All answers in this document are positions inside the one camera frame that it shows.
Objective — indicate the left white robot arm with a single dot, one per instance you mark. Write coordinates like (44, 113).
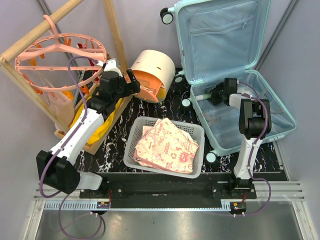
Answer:
(56, 167)

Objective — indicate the yellow cloth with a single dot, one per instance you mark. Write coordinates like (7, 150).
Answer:
(101, 130)

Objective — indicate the light blue ribbed suitcase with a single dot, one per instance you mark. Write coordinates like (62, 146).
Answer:
(221, 39)

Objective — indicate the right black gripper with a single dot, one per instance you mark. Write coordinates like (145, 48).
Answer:
(213, 91)

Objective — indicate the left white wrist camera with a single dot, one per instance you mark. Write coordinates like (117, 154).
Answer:
(113, 66)

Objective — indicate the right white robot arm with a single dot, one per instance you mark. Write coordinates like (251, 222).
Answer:
(254, 124)

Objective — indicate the cream cosmetic bottle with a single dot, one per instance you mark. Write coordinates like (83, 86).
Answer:
(147, 89)

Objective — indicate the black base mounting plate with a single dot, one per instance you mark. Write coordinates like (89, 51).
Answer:
(163, 202)

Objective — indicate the aluminium rail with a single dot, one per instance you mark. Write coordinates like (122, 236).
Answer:
(260, 190)

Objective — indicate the white perforated plastic basket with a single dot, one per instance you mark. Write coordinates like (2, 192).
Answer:
(196, 132)

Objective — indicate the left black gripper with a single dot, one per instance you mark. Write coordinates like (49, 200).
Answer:
(130, 88)

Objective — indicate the translucent plastic bag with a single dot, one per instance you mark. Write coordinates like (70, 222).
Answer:
(61, 105)

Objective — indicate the pale green tube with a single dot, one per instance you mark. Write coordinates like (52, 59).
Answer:
(202, 97)

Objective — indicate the cream pink cartoon print cloth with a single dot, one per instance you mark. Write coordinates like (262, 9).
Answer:
(166, 147)

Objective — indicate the red hanging sock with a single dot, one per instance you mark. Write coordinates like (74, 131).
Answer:
(81, 46)

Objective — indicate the pink toy washing machine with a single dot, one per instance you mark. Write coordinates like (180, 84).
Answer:
(155, 70)

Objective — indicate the pink round clip hanger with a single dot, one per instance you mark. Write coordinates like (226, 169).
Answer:
(44, 63)

